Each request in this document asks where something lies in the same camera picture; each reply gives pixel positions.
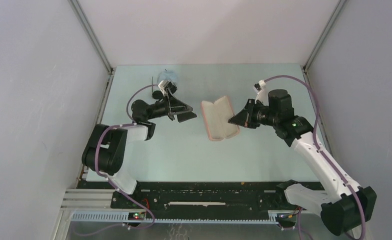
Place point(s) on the grey cable duct rail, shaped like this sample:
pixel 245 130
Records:
pixel 122 217

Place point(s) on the pink glasses case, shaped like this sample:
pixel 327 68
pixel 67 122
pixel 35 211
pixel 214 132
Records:
pixel 215 116

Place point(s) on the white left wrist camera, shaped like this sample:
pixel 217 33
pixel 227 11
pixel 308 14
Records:
pixel 163 86

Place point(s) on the black sunglasses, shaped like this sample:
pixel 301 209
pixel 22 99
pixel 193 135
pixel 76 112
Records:
pixel 157 94

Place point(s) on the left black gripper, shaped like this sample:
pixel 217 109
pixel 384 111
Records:
pixel 175 106

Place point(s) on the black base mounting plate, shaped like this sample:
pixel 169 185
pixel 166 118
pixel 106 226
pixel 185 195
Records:
pixel 206 200

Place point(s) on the light blue cleaning cloth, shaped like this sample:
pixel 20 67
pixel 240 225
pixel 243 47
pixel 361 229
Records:
pixel 167 75

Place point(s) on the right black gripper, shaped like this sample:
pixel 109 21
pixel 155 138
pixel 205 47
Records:
pixel 244 117

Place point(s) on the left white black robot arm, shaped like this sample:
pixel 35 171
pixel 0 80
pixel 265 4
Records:
pixel 105 149

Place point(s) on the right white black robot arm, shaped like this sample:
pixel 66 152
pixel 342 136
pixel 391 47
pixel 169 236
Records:
pixel 345 204

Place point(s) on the aluminium frame rails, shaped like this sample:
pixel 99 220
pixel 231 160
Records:
pixel 87 200

